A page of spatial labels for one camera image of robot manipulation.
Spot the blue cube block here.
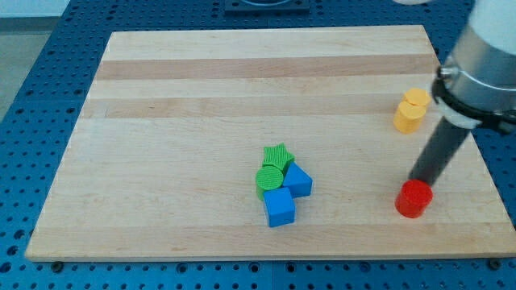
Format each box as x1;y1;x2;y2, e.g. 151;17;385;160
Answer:
264;188;296;227

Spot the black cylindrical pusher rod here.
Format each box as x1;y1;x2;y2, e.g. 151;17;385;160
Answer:
408;117;471;186

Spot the yellow cylinder block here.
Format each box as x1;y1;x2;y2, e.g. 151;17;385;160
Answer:
393;101;427;134

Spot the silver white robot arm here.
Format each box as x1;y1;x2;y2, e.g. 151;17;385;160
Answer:
409;0;515;185

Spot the green star block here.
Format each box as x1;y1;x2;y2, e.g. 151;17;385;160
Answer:
262;143;295;173

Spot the red cylinder block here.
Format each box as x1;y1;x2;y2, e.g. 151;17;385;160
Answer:
394;179;433;218

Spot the wooden board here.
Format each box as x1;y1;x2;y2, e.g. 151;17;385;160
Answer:
25;26;515;262

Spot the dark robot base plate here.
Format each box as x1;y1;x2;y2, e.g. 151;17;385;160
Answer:
224;0;310;15

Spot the yellow heart block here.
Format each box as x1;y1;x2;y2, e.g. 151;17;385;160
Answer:
403;88;431;108

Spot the green cylinder block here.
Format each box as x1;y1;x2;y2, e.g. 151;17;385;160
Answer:
256;166;284;201

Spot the blue triangle block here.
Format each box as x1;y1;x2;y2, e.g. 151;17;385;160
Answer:
282;162;313;198

